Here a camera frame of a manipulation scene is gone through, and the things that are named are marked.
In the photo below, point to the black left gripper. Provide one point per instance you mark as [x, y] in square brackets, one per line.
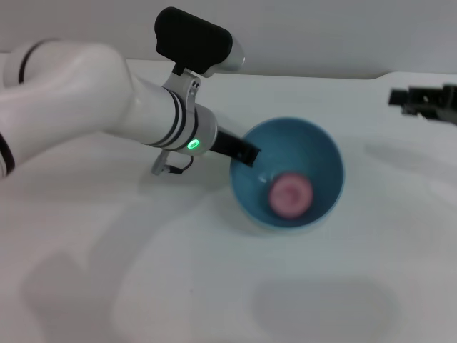
[228, 142]

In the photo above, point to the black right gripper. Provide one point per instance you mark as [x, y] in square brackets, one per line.
[439, 103]

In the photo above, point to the blue bowl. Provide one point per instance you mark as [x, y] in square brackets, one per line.
[303, 143]

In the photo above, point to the pink toy peach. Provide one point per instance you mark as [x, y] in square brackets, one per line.
[291, 194]

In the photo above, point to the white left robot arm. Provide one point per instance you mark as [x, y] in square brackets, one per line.
[89, 96]

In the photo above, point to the black and silver left wrist camera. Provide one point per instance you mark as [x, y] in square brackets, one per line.
[193, 39]

